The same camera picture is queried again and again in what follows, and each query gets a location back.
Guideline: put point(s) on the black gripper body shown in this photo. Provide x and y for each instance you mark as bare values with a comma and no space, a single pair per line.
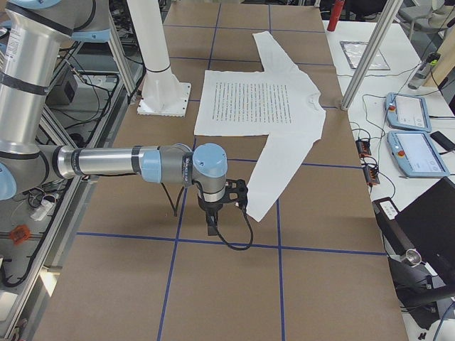
212,208

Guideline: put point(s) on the white long-sleeve printed shirt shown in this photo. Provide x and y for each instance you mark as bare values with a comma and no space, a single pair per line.
281,102

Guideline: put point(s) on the black electronics board upper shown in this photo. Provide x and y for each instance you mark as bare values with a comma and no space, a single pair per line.
363,148

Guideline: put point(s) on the black electronics board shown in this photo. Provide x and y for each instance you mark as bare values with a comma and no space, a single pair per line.
363,148
371,175

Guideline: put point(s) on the black electronics board lower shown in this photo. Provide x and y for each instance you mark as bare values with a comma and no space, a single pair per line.
371,175

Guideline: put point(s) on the lower blue teach pendant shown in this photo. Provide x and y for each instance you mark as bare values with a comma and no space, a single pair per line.
415,154

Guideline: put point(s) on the blue teach pendant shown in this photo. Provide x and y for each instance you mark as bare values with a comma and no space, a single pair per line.
408,112
415,154

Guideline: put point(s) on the upper blue teach pendant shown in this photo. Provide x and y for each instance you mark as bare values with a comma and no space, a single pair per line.
408,112

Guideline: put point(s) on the black laptop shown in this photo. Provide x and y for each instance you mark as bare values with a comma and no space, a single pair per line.
424,230

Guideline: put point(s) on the red bottle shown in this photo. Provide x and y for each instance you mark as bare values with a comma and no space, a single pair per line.
335,15

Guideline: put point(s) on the white pedestal column with base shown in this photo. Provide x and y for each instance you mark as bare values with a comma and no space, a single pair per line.
162,93

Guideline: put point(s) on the aluminium frame post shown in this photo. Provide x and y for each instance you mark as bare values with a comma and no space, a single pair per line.
381,28

